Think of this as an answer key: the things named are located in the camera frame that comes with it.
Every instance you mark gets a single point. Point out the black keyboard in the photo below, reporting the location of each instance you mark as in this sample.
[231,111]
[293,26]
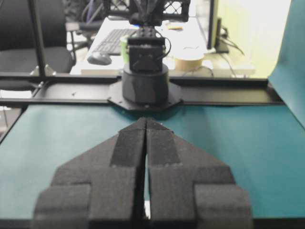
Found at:
[111,43]

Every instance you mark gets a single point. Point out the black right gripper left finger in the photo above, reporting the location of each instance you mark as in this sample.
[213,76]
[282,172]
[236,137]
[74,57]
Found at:
[101,188]

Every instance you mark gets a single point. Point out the brown tape roll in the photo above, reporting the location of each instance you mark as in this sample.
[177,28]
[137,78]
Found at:
[188,59]

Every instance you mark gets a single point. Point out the black office chair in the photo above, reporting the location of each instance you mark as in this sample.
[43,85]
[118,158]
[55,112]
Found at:
[17,51]

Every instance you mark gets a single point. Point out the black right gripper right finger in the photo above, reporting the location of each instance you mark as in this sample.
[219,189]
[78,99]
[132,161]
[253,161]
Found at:
[189,188]

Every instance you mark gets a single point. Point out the dark computer monitor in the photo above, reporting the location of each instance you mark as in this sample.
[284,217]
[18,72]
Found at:
[214,28]

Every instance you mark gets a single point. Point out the teal table mat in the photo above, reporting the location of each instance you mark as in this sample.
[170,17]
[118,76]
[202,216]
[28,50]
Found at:
[264,146]

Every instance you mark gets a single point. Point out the grey computer mouse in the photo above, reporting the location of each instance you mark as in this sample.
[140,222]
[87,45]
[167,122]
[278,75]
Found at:
[99,58]

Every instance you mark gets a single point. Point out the black vertical pole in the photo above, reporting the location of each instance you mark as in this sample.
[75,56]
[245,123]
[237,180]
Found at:
[38,37]

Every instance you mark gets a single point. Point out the green cup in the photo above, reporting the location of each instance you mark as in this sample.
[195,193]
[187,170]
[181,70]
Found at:
[123,46]

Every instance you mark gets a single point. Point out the black mounting rail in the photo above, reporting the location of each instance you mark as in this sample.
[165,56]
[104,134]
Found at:
[68,89]

